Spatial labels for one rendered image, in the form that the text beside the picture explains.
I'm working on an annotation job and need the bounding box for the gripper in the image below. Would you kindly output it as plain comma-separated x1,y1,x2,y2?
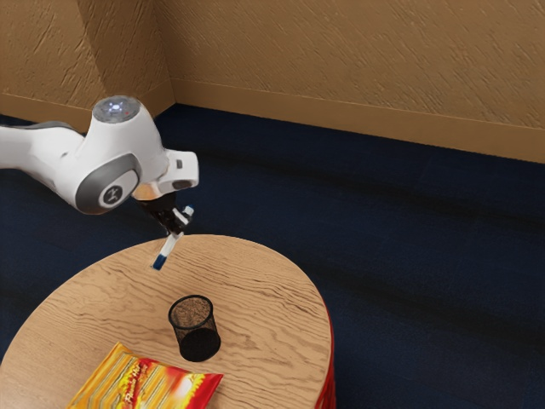
135,192,189,236

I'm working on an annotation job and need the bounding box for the white and blue pen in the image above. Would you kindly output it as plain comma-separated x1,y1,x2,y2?
151,204,197,272

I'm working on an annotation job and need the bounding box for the black mesh pen holder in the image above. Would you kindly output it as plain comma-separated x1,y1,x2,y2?
168,294,222,363

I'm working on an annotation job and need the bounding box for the red and yellow snack bag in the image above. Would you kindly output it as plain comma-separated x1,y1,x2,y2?
66,341,225,409

